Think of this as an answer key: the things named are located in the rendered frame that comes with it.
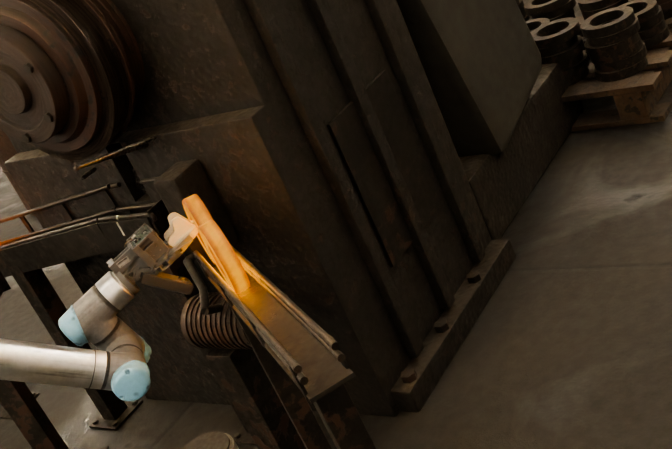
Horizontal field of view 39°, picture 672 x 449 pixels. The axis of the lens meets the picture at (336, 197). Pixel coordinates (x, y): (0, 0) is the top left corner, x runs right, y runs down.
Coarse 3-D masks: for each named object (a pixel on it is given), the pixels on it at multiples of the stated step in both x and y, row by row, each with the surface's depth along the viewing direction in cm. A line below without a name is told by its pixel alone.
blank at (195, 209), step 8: (184, 200) 198; (192, 200) 197; (200, 200) 196; (184, 208) 203; (192, 208) 195; (200, 208) 195; (192, 216) 195; (200, 216) 194; (208, 216) 194; (200, 224) 193; (200, 240) 205
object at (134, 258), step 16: (144, 224) 199; (128, 240) 197; (144, 240) 193; (160, 240) 195; (128, 256) 194; (144, 256) 194; (160, 256) 196; (128, 272) 196; (144, 272) 197; (128, 288) 194
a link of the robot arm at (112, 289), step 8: (112, 272) 196; (104, 280) 194; (112, 280) 194; (104, 288) 194; (112, 288) 193; (120, 288) 194; (104, 296) 193; (112, 296) 193; (120, 296) 194; (128, 296) 195; (112, 304) 194; (120, 304) 195
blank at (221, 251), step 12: (204, 228) 184; (216, 228) 183; (204, 240) 188; (216, 240) 181; (216, 252) 180; (228, 252) 180; (216, 264) 192; (228, 264) 180; (240, 264) 181; (228, 276) 181; (240, 276) 182; (240, 288) 184
